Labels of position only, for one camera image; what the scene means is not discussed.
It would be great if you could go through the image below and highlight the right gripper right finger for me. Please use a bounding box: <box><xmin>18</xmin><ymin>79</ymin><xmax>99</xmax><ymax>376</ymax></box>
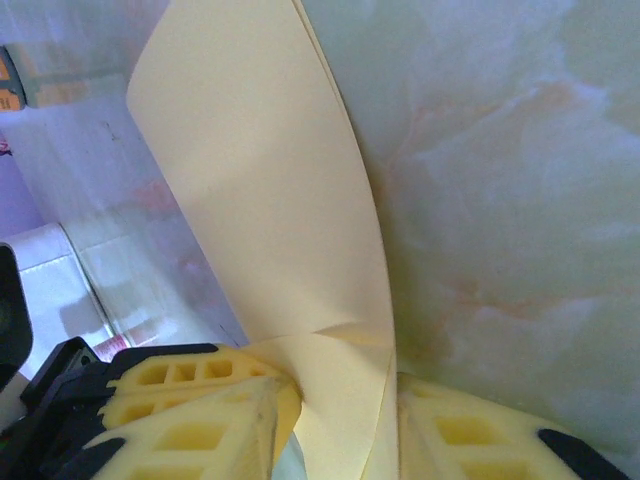
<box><xmin>396</xmin><ymin>372</ymin><xmax>634</xmax><ymax>480</ymax></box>

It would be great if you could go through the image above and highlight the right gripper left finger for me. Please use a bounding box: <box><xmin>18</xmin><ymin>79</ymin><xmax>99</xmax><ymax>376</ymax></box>
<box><xmin>84</xmin><ymin>377</ymin><xmax>304</xmax><ymax>480</ymax></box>

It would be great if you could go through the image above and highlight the yellow paper sheet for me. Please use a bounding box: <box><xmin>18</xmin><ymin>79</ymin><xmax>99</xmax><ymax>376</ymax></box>
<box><xmin>125</xmin><ymin>0</ymin><xmax>401</xmax><ymax>480</ymax></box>

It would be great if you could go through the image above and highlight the white zip pouch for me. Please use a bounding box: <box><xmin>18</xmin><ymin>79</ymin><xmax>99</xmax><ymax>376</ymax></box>
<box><xmin>9</xmin><ymin>222</ymin><xmax>126</xmax><ymax>381</ymax></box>

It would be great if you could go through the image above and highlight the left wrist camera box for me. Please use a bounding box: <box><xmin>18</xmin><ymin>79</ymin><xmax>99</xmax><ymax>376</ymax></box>
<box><xmin>0</xmin><ymin>242</ymin><xmax>35</xmax><ymax>392</ymax></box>

